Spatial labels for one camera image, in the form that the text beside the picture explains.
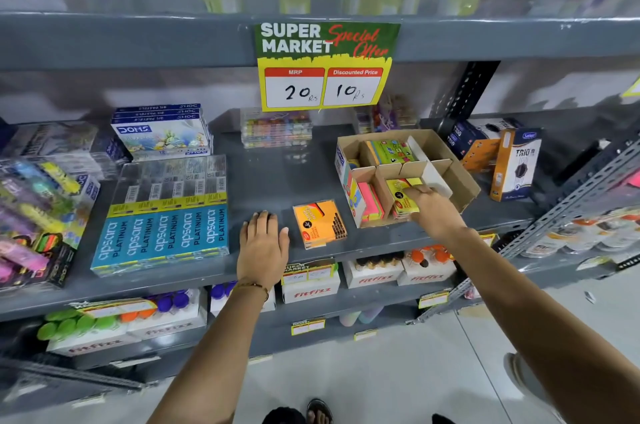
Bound person's right hand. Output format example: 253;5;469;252
402;184;469;242

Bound person's left hand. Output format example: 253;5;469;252
236;210;291;289

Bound yellow sticky note pack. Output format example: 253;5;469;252
385;178;426;219

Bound person's right forearm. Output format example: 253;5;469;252
442;226;640;424

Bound person's left forearm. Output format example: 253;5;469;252
146;283;272;424

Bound white sticky note pack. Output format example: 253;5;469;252
424;163;454;198

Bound orange sticky note pack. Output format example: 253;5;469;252
292;199;349;250

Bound pink sticky note pack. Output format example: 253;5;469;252
357;182;386;225

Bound green sticky note pack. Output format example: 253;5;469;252
365;139;419;166

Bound brown cardboard box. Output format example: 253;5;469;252
334;128;482;230

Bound grey metal shelving rack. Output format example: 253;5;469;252
0;0;640;414

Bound navy orange stapler boxes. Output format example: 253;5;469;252
444;118;523;173

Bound colourful stationery packets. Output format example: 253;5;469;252
354;95;420;134

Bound stack of blue pencil boxes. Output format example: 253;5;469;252
90;154;230;277

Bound stack of clear eraser boxes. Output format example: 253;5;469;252
240;108;314;149

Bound pastel cups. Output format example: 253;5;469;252
339;306;385;328

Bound white orange punch box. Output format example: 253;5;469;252
489;127;544;203

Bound blue crayon box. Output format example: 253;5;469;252
112;109;202;119
115;103;202;112
110;118;214;162

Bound perforated grey metal rack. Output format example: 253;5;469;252
410;136;640;324

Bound green yellow price sign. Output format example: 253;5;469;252
254;21;401;113

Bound black sandal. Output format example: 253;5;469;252
305;398;335;424

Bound row of printed cups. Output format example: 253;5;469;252
519;208;640;260

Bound white box of green bottles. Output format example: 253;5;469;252
36;308;142;358

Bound stack of grey boxes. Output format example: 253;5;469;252
0;121;132;180

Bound pile of highlighter packs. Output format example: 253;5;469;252
0;158;102;292

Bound gold bracelet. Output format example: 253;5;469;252
231;281;270;301

